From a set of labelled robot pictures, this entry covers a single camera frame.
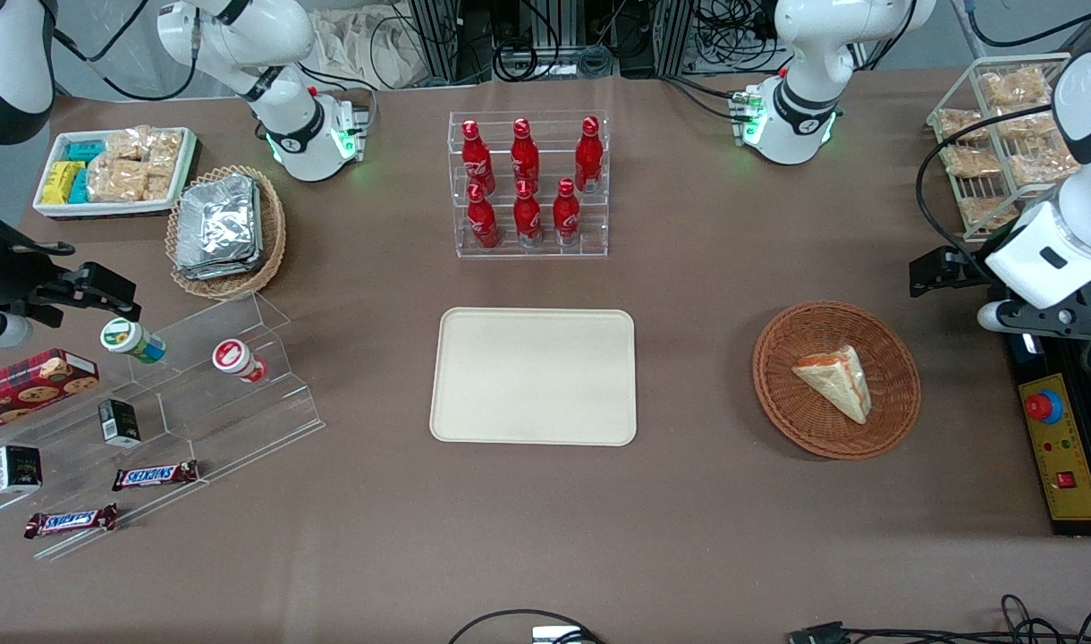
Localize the round brown wicker basket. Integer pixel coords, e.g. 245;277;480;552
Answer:
752;301;922;461

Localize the black left wrist bracket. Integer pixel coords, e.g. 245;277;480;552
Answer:
977;300;1091;343

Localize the oval wicker basket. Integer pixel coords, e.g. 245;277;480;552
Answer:
165;165;287;300

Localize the red cola bottle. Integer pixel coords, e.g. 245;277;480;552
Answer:
553;177;581;247
574;116;604;194
461;120;496;196
511;118;540;193
513;179;543;248
467;183;500;250

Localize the small black box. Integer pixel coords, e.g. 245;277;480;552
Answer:
97;399;142;448
0;445;43;495

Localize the red cookie box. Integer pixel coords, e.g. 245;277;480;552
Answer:
0;349;100;437

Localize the beige cloth bag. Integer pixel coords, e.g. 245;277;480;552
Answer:
311;7;421;90

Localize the silver foil packet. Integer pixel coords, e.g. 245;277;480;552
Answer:
173;246;266;281
177;175;260;269

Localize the triangle sandwich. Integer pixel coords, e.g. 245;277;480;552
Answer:
792;344;872;425

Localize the black control box yellow panel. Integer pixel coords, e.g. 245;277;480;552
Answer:
1006;331;1091;538

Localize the white wire rack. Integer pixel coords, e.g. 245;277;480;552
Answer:
926;54;1081;243

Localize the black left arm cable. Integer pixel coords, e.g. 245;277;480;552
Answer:
915;105;1058;280

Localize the yellow snack packet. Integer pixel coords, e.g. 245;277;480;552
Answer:
42;161;85;205

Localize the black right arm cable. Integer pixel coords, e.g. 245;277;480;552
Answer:
52;0;199;102

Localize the green lid yogurt cup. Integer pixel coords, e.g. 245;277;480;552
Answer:
100;318;166;364

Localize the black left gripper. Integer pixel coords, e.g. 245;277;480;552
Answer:
909;246;999;299

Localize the white rectangular snack tray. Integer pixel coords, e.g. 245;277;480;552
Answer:
32;127;198;220

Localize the aluminium frame rack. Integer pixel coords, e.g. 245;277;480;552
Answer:
407;0;698;83

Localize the black looped cable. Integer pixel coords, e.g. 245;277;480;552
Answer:
447;609;605;644

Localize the black right wrist bracket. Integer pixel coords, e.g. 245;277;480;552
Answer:
0;304;65;351

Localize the bagged fried snack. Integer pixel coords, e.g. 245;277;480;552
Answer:
938;108;987;141
993;107;1058;140
943;145;1002;179
979;67;1053;108
960;197;1019;230
1009;141;1081;186

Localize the clear acrylic bottle rack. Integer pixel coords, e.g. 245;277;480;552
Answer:
448;110;610;259

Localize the beige rectangular tray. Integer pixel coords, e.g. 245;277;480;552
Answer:
429;308;638;446

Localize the black cable with connector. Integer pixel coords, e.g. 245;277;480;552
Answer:
787;594;1091;644

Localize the red lid yogurt cup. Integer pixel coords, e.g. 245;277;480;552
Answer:
212;338;267;384

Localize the snickers chocolate bar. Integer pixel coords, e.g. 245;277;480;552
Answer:
24;504;119;539
112;460;199;492

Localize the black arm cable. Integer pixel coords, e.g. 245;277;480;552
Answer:
915;105;1058;280
52;0;199;102

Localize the black wrist bracket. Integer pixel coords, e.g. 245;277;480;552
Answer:
0;304;65;351
977;300;1091;343

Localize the clear acrylic step shelf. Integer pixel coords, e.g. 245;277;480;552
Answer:
0;291;326;562

